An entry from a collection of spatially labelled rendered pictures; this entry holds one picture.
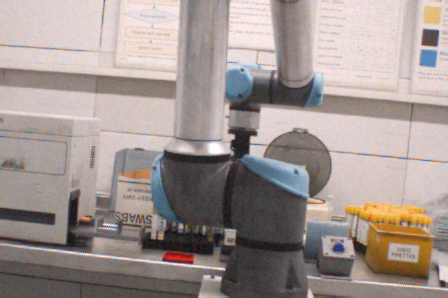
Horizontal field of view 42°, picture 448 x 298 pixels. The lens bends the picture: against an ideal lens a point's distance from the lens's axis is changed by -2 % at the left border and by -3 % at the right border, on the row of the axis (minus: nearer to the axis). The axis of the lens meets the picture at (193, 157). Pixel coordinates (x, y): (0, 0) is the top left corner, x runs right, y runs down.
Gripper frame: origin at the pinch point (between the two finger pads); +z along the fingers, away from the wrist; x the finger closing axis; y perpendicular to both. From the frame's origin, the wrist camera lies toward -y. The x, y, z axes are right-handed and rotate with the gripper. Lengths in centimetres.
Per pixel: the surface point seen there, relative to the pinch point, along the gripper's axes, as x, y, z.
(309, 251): -18.8, 4.4, 7.6
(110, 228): 28.1, -5.1, 5.1
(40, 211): 44.4, -6.7, 2.6
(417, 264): -43.2, -2.2, 7.2
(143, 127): 32, 57, -18
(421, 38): -56, 55, -55
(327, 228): -22.5, 4.0, 1.6
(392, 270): -37.7, -1.8, 9.2
